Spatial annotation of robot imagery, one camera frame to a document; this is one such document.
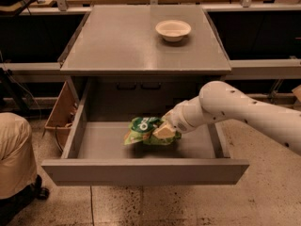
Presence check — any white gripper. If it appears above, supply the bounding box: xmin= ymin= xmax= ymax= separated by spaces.
xmin=153 ymin=97 xmax=210 ymax=139

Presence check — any green rice chip bag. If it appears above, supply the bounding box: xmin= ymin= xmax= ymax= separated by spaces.
xmin=124 ymin=117 xmax=182 ymax=146

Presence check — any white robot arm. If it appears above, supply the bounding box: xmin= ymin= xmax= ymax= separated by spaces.
xmin=153 ymin=81 xmax=301 ymax=154

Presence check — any grey open top drawer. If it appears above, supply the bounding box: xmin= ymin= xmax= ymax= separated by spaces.
xmin=42 ymin=77 xmax=249 ymax=186

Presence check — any grey cabinet with drawers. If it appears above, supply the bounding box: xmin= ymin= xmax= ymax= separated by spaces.
xmin=56 ymin=5 xmax=232 ymax=124

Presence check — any white paper bowl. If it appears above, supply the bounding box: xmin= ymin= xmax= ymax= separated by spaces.
xmin=155 ymin=20 xmax=191 ymax=42

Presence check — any brown cardboard box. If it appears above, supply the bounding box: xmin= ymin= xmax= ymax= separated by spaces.
xmin=45 ymin=82 xmax=77 ymax=149

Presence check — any black shoe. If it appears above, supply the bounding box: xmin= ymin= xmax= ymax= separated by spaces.
xmin=31 ymin=175 xmax=50 ymax=201

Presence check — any black right drawer handle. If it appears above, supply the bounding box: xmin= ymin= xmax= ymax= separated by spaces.
xmin=140 ymin=82 xmax=162 ymax=90

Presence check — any black drawer handle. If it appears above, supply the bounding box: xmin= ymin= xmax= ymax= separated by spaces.
xmin=116 ymin=82 xmax=137 ymax=90
xmin=140 ymin=82 xmax=162 ymax=90

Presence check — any black left drawer handle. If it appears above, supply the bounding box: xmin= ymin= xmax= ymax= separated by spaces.
xmin=116 ymin=82 xmax=137 ymax=90

